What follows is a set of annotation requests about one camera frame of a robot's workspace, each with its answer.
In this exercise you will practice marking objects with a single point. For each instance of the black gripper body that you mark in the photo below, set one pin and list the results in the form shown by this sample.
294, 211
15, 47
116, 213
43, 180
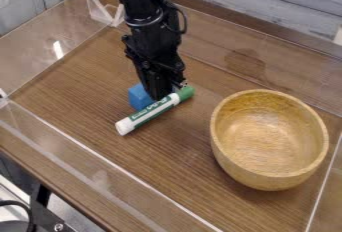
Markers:
152, 42

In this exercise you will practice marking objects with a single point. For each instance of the black table leg bracket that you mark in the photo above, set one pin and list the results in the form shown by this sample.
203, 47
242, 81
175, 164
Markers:
47, 221

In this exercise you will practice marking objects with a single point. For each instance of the brown wooden bowl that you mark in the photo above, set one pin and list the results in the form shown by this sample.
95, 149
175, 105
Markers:
268, 139

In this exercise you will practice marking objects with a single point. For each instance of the green white marker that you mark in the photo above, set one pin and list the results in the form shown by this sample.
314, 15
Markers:
151, 111

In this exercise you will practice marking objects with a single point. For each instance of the clear acrylic tray walls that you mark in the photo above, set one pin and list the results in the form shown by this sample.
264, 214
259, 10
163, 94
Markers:
154, 181

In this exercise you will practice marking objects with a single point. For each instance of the blue block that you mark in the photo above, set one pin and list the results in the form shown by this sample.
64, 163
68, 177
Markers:
138, 97

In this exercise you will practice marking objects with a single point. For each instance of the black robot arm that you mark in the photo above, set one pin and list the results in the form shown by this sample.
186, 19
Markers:
151, 10

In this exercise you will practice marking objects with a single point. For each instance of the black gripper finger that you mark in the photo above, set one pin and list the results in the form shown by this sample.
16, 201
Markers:
142, 67
166, 82

